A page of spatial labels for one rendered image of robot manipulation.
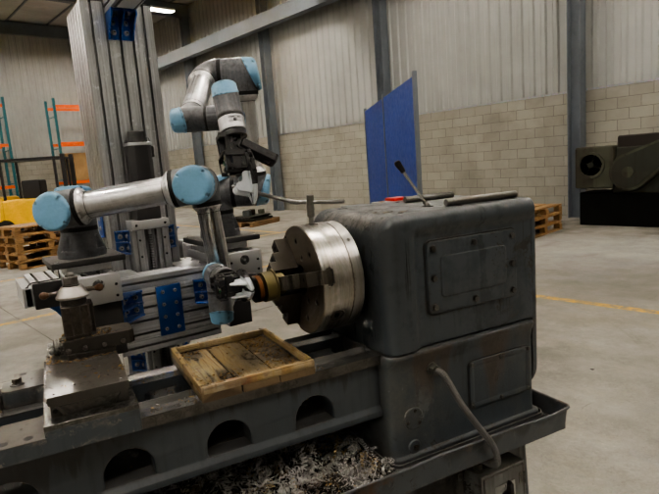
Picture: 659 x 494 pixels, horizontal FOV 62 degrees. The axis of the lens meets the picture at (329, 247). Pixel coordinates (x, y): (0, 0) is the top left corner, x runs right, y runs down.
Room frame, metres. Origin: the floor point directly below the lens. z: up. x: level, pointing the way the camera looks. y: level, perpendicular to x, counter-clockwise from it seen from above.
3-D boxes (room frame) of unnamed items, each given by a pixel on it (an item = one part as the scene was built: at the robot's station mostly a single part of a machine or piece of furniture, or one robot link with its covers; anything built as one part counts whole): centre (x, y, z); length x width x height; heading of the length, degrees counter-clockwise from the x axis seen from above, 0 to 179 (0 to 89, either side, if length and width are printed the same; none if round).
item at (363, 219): (1.77, -0.30, 1.06); 0.59 x 0.48 x 0.39; 117
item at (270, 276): (1.50, 0.18, 1.08); 0.09 x 0.09 x 0.09; 29
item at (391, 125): (8.34, -0.97, 1.18); 4.12 x 0.80 x 2.35; 3
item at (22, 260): (9.81, 5.18, 0.36); 1.26 x 0.86 x 0.73; 143
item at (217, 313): (1.72, 0.36, 0.98); 0.11 x 0.08 x 0.11; 3
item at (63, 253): (1.81, 0.83, 1.21); 0.15 x 0.15 x 0.10
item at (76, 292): (1.35, 0.66, 1.13); 0.08 x 0.08 x 0.03
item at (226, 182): (2.09, 0.41, 1.33); 0.13 x 0.12 x 0.14; 92
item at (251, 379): (1.45, 0.28, 0.89); 0.36 x 0.30 x 0.04; 27
